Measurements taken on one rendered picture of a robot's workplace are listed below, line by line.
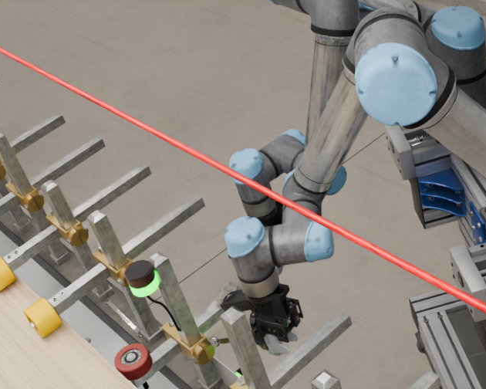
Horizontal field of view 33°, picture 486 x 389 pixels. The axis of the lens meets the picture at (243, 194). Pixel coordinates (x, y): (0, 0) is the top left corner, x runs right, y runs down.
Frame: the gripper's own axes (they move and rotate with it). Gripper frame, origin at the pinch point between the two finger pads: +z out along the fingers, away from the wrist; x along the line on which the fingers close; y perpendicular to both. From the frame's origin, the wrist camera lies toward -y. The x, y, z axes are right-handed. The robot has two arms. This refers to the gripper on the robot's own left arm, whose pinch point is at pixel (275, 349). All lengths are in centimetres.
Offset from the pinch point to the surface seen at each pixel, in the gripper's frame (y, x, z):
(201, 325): -23.6, 4.8, 5.6
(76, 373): -41.5, -19.0, 1.3
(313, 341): 3.2, 9.3, 7.1
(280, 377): 0.4, -1.7, 7.1
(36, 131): -113, 52, -5
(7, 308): -74, -8, 1
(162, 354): -27.8, -5.8, 5.3
